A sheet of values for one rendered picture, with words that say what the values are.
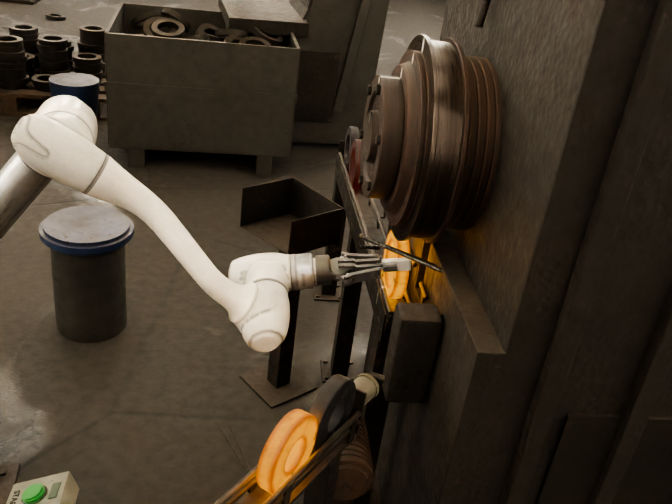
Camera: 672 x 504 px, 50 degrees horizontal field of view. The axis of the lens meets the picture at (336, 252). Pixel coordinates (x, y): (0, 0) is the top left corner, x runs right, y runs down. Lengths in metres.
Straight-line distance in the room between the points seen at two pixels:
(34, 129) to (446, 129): 0.84
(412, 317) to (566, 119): 0.59
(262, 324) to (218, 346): 1.20
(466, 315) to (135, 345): 1.58
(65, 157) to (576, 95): 1.01
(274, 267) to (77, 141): 0.53
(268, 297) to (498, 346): 0.53
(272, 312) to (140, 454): 0.90
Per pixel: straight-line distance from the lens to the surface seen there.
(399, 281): 1.84
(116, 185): 1.65
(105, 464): 2.36
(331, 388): 1.41
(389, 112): 1.57
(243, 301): 1.63
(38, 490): 1.47
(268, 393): 2.59
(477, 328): 1.50
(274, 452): 1.29
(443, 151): 1.49
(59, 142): 1.62
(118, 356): 2.76
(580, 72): 1.25
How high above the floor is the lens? 1.67
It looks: 28 degrees down
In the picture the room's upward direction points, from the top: 8 degrees clockwise
